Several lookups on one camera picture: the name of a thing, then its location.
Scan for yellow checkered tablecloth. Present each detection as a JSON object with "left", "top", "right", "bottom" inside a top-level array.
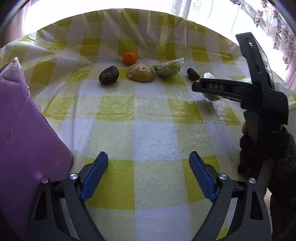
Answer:
[{"left": 1, "top": 9, "right": 250, "bottom": 240}]

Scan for wrapped green fruit wedge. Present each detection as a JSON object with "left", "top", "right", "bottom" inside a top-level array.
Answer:
[{"left": 152, "top": 58, "right": 184, "bottom": 78}]

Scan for green fruit half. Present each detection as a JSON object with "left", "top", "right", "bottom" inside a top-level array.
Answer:
[{"left": 203, "top": 72, "right": 220, "bottom": 101}]

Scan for lace window curtain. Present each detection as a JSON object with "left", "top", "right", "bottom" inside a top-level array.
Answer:
[{"left": 170, "top": 1, "right": 295, "bottom": 74}]

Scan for right hand black glove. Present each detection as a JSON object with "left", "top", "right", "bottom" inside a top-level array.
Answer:
[{"left": 237, "top": 121, "right": 296, "bottom": 241}]

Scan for dark avocado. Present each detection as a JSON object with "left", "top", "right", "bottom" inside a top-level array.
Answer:
[
  {"left": 98, "top": 66, "right": 119, "bottom": 85},
  {"left": 187, "top": 68, "right": 200, "bottom": 81}
]

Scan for purple cardboard box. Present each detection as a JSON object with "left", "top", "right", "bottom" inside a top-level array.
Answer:
[{"left": 1, "top": 58, "right": 73, "bottom": 238}]

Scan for small tangerine back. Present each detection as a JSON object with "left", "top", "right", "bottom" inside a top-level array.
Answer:
[{"left": 122, "top": 51, "right": 137, "bottom": 66}]

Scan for pink patterned drape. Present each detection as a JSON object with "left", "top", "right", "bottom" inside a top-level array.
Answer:
[{"left": 1, "top": 0, "right": 31, "bottom": 47}]

